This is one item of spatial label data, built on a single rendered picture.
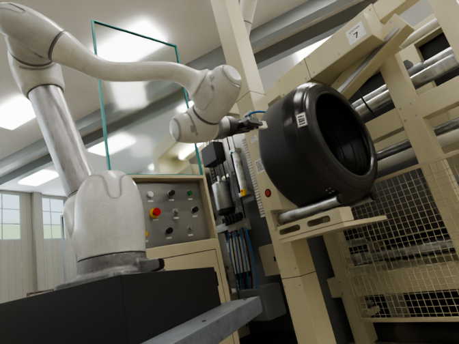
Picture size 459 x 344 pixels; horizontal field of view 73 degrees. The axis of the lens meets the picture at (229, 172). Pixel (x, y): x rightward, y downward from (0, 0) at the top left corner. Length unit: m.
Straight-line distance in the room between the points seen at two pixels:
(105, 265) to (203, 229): 1.09
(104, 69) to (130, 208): 0.46
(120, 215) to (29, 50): 0.59
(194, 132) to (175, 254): 0.78
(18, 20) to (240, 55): 1.23
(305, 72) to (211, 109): 1.08
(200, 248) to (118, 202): 0.97
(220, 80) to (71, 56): 0.44
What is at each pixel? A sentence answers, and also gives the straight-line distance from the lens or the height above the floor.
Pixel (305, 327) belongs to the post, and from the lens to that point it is 1.67.
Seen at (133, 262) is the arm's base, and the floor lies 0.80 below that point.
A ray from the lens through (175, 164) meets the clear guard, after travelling 1.78.
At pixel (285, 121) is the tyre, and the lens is 1.34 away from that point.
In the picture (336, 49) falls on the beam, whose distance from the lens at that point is 1.86.
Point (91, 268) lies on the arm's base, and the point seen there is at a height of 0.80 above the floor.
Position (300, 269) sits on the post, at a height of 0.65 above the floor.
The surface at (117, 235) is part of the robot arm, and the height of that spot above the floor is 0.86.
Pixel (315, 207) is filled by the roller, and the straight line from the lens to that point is 1.40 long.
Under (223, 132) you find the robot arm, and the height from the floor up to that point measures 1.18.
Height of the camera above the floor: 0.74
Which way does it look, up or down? 16 degrees up
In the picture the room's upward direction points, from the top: 13 degrees counter-clockwise
